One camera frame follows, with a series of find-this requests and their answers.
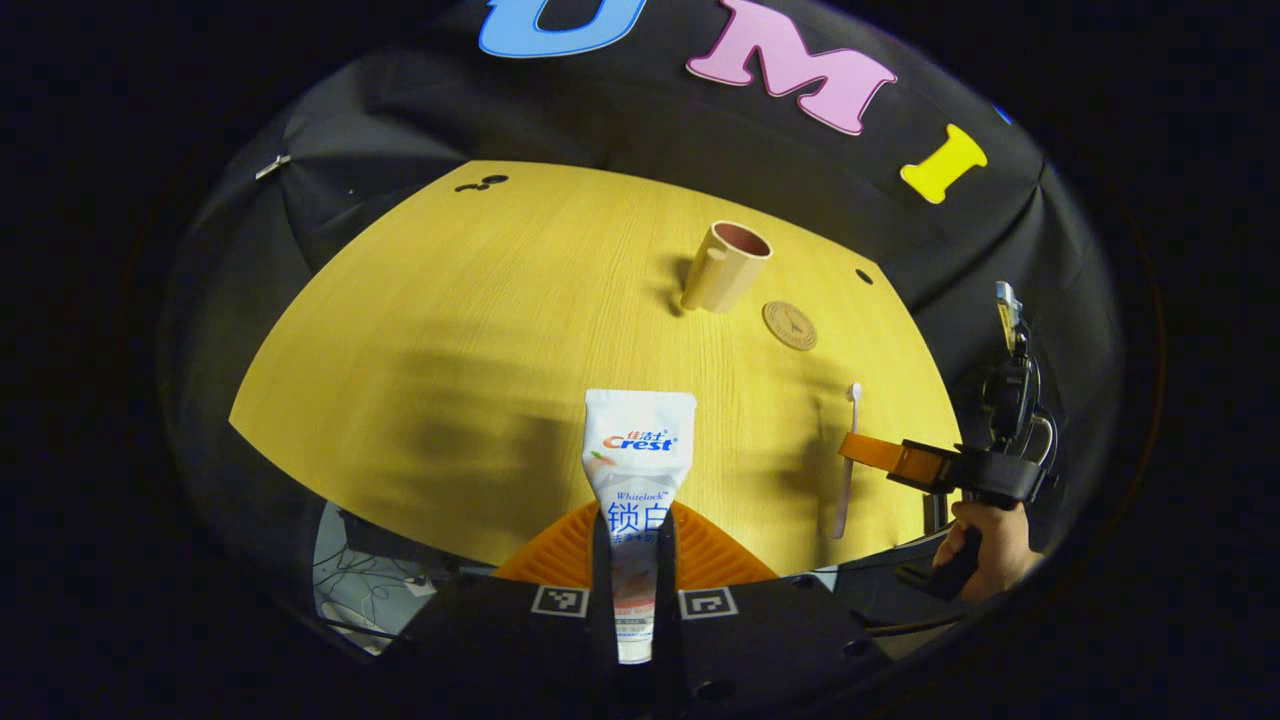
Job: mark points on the beige cup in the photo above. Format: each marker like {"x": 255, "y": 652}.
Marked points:
{"x": 722, "y": 272}

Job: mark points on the white toothpaste tube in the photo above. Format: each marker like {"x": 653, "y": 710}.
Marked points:
{"x": 638, "y": 470}

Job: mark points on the wooden desktop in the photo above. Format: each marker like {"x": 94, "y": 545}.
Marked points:
{"x": 480, "y": 350}

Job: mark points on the white toothbrush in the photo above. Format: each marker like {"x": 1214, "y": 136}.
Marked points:
{"x": 850, "y": 470}

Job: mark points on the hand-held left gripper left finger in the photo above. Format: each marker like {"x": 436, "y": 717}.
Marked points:
{"x": 601, "y": 580}

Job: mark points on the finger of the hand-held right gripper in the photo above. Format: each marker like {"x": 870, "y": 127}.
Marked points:
{"x": 915, "y": 465}

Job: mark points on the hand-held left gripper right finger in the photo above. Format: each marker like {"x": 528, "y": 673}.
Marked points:
{"x": 668, "y": 560}

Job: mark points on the silver metal clip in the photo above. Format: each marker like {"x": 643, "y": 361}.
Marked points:
{"x": 272, "y": 166}

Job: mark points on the round brown coaster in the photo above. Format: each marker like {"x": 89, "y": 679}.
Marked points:
{"x": 790, "y": 326}

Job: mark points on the black backdrop cloth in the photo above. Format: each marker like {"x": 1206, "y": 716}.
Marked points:
{"x": 620, "y": 120}

